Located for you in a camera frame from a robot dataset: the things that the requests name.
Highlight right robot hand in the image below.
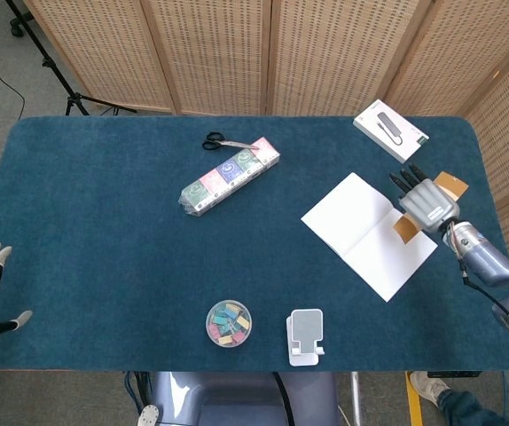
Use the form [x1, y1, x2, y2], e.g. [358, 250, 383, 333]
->
[389, 164, 461, 234]

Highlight brown and cream bookmark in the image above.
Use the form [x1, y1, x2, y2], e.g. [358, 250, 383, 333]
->
[391, 171, 471, 245]

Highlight open white notebook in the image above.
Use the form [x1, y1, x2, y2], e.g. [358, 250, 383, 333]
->
[301, 172, 439, 303]

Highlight white hub product box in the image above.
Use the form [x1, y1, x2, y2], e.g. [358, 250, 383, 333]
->
[352, 99, 431, 164]

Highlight blue table mat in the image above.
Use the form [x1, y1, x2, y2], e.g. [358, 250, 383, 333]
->
[0, 115, 509, 373]

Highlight white phone stand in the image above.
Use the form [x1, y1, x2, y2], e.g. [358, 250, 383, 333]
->
[286, 308, 326, 367]

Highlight person's beige shoe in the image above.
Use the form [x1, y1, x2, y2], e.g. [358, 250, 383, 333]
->
[409, 371, 453, 407]

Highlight wrapped tissue multipack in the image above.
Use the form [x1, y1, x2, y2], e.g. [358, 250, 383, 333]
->
[177, 136, 281, 218]

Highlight silver metal table leg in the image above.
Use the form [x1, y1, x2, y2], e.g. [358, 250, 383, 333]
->
[349, 371, 364, 426]

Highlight person's jeans leg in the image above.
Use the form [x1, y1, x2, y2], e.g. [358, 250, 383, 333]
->
[435, 388, 509, 426]

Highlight black tripod stand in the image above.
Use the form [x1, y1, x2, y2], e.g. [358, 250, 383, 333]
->
[4, 0, 138, 117]

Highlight clear jar of binder clips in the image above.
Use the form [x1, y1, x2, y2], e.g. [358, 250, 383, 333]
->
[205, 299, 254, 350]

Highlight wicker folding screen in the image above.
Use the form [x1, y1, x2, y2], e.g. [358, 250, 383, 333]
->
[22, 0, 509, 285]

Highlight blue-grey robot torso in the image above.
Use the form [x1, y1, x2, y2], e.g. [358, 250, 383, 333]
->
[123, 371, 340, 426]

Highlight black caster wheel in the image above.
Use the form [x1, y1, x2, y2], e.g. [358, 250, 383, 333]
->
[9, 8, 34, 39]

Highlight black handled scissors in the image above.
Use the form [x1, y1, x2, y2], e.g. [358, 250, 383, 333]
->
[201, 131, 260, 151]

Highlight black floor cable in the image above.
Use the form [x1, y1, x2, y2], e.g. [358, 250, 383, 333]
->
[0, 0, 26, 122]

